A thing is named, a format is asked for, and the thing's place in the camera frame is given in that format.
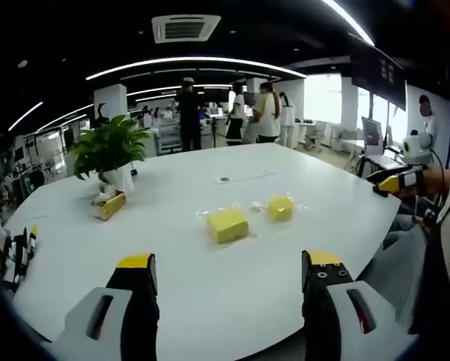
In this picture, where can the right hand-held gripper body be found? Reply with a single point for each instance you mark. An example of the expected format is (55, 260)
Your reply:
(417, 148)

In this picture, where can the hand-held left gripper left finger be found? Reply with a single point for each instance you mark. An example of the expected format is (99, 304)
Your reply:
(123, 301)

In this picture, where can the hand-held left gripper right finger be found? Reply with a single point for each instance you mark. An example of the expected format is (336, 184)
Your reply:
(334, 301)

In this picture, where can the yellow round silicone block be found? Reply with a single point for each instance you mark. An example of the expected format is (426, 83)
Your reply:
(280, 209)

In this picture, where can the yellow rectangular silicone block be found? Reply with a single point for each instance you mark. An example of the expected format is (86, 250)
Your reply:
(227, 225)

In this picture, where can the computer monitor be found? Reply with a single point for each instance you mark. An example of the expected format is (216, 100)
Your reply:
(373, 135)

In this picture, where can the grey mesh office chair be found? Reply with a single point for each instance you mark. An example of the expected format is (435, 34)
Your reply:
(398, 270)

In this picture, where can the yellow cardboard box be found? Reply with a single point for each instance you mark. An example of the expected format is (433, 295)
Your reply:
(110, 207)

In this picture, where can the spare hand-held gripper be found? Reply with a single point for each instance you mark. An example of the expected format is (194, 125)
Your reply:
(21, 252)

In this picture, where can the clear plastic wrapper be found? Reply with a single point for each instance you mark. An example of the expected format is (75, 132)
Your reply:
(217, 209)
(258, 206)

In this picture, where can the green potted plant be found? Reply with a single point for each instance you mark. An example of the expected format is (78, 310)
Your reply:
(110, 144)

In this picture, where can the ceiling air conditioner vent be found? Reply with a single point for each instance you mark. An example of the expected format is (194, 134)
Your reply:
(185, 28)

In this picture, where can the dark wall display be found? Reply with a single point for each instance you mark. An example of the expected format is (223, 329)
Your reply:
(387, 75)

